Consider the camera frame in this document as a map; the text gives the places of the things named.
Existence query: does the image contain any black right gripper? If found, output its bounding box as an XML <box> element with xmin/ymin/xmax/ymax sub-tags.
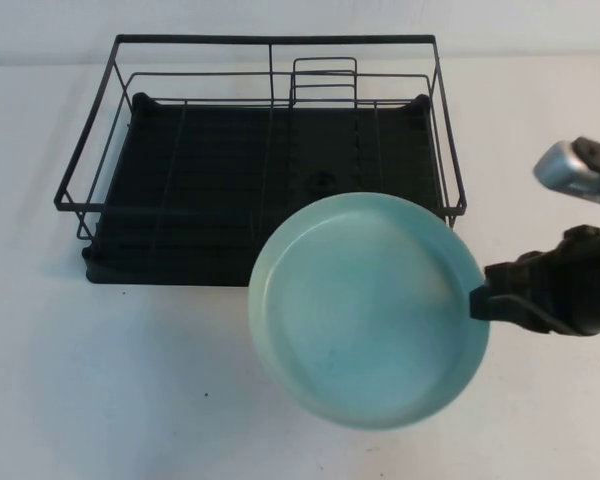
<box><xmin>468</xmin><ymin>223</ymin><xmax>600</xmax><ymax>337</ymax></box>

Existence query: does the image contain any light blue round plate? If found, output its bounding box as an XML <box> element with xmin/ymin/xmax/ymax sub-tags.
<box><xmin>246</xmin><ymin>191</ymin><xmax>493</xmax><ymax>433</ymax></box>

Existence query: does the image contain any black plastic drip tray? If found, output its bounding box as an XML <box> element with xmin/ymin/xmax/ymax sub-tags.
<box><xmin>81</xmin><ymin>91</ymin><xmax>455</xmax><ymax>288</ymax></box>

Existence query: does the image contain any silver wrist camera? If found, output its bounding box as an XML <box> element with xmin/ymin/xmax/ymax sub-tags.
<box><xmin>531</xmin><ymin>140</ymin><xmax>600</xmax><ymax>207</ymax></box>

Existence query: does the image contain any black wire dish rack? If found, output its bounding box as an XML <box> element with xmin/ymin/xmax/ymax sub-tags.
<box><xmin>53</xmin><ymin>33</ymin><xmax>468</xmax><ymax>242</ymax></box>

